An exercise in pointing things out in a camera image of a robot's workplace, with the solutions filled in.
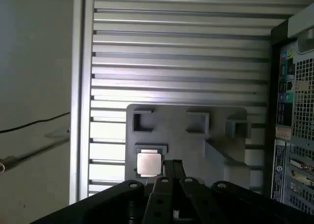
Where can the grey metal rod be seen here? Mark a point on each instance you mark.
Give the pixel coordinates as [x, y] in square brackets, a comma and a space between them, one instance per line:
[24, 156]

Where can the silver CPU with green edge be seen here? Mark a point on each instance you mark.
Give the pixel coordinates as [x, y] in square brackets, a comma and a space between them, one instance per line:
[148, 163]

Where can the black PC case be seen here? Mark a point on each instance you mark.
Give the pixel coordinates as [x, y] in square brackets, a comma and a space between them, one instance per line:
[304, 86]

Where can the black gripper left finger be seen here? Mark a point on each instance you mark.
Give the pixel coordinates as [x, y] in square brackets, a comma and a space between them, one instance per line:
[108, 204]

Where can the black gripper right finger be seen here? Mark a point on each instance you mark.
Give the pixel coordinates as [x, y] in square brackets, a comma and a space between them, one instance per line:
[220, 204]

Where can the aluminium table edge rail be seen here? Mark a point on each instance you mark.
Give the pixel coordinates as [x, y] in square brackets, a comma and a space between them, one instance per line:
[83, 86]

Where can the grey plastic parts rack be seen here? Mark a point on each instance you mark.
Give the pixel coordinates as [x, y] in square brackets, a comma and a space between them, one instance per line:
[176, 135]

